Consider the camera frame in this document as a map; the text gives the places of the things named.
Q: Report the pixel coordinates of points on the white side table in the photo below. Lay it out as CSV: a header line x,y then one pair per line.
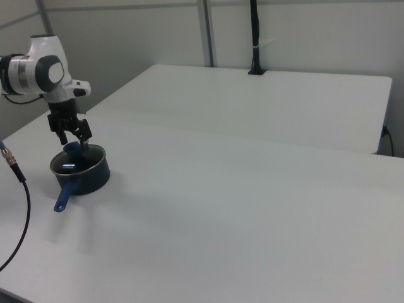
x,y
268,104

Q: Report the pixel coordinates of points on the glass lid with blue knob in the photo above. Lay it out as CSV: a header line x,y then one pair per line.
x,y
71,165

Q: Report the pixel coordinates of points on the black camera pole with base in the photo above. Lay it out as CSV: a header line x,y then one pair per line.
x,y
256,38

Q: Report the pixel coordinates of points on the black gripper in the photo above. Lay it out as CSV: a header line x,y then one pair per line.
x,y
64,112

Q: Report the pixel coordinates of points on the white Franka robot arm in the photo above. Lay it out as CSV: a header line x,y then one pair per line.
x,y
38,72

